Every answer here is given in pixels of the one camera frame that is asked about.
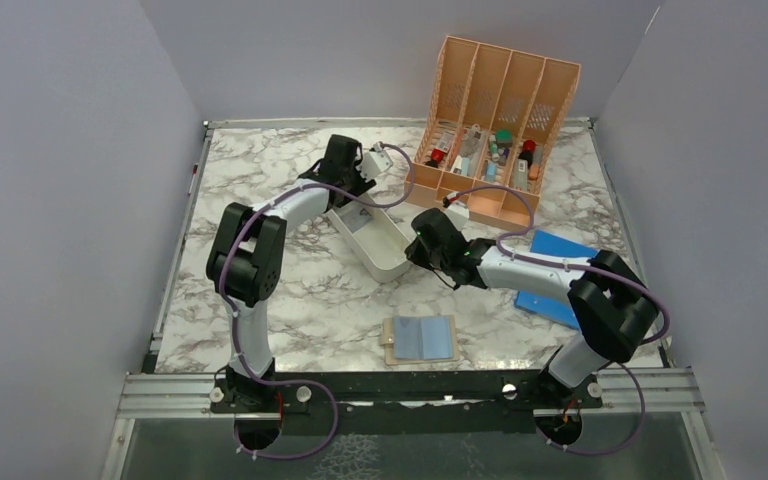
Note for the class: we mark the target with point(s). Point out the green capped bottle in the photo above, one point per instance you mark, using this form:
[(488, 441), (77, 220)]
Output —
[(504, 138)]

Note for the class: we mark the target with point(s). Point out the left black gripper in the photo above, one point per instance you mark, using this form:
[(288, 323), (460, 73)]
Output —
[(359, 183)]

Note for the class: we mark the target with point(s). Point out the red capped bottle right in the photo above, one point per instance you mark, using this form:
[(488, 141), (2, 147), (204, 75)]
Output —
[(527, 152)]

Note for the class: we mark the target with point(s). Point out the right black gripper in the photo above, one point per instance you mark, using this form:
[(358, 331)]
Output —
[(414, 252)]

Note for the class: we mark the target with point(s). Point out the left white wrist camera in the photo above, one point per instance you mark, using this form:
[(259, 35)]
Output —
[(374, 162)]

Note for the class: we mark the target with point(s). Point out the stack of cards in tray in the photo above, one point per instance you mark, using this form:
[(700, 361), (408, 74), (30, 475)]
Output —
[(354, 217)]

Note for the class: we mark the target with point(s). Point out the red capped black bottle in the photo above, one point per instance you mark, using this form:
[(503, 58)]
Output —
[(437, 157)]

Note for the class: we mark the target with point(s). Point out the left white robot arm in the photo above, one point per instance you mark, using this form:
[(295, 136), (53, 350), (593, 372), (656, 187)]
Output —
[(246, 257)]

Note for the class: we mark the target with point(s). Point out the white oblong plastic tray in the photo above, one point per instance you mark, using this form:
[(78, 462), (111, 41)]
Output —
[(379, 245)]

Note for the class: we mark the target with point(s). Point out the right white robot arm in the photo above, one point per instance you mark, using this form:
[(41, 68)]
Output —
[(614, 310)]

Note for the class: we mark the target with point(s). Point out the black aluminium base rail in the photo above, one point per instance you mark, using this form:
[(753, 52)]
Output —
[(410, 402)]

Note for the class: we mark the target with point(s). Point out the peach plastic desk organizer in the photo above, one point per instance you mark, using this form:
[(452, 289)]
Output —
[(480, 88)]

